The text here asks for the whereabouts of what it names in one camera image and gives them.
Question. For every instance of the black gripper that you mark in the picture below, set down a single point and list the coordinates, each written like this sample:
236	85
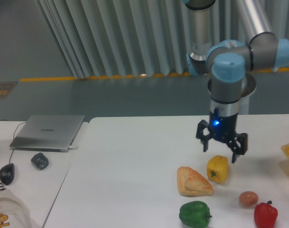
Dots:
222	129

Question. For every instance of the triangular puff pastry bread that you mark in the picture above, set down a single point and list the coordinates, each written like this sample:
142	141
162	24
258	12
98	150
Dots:
191	183

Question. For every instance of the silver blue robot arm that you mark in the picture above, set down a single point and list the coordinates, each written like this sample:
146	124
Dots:
229	64

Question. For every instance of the person's white sleeve forearm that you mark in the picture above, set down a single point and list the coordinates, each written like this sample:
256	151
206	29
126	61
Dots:
13	212

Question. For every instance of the yellow bell pepper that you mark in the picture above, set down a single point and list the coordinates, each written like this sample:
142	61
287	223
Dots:
218	169

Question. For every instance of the brown egg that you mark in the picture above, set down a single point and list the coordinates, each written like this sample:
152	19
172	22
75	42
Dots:
248	198

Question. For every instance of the green bell pepper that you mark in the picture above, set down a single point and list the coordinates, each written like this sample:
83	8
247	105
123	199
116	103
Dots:
195	214

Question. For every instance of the red bell pepper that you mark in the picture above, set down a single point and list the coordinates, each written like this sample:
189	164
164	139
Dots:
265	215

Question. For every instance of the white pleated curtain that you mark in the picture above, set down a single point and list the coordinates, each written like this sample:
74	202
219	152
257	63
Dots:
133	37

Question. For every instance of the silver closed laptop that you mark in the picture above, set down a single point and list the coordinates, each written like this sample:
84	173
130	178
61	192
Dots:
50	133

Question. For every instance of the black power adapter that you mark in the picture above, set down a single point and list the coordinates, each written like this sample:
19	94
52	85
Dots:
40	161

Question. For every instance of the black computer mouse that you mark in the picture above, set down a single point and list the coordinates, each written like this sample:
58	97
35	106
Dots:
7	174

